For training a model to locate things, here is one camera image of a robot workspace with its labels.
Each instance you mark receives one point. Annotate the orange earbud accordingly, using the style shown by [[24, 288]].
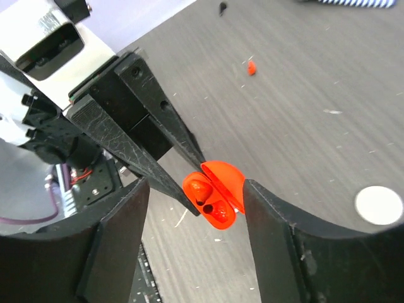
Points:
[[251, 68], [201, 190]]

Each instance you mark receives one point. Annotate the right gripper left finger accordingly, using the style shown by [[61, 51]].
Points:
[[32, 267]]

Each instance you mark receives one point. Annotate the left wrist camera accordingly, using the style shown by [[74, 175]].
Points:
[[49, 44]]

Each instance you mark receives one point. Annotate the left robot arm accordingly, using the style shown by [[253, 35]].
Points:
[[50, 134]]

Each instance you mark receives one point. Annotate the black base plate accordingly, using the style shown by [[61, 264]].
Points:
[[105, 258]]

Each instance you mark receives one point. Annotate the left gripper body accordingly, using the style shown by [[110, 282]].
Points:
[[106, 87]]

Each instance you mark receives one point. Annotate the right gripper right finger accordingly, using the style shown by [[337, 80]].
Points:
[[299, 257]]

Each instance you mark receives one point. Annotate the blue striped cloth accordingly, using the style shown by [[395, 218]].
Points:
[[379, 4]]

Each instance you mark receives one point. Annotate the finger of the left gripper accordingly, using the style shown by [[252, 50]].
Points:
[[95, 122], [167, 129]]

